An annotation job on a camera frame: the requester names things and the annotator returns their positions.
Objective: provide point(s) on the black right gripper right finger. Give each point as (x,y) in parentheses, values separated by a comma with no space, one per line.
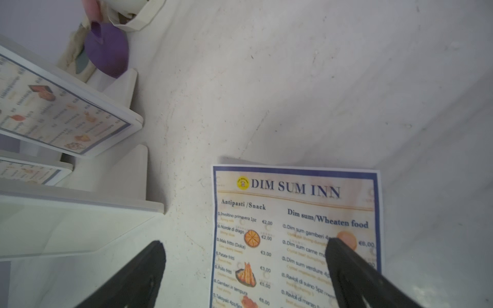
(357,284)

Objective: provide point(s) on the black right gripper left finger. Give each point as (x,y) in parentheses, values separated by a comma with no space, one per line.
(137,284)

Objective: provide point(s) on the dim sum menu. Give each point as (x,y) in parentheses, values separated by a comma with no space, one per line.
(272,225)
(39,110)
(27,173)

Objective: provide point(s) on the white acrylic menu holder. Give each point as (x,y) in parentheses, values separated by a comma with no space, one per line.
(38,220)
(113,175)
(116,98)

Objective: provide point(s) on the beige oven mitt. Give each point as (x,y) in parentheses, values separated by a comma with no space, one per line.
(74,60)

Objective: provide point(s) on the purple silicone spatula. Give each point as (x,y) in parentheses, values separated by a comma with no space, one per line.
(106,45)

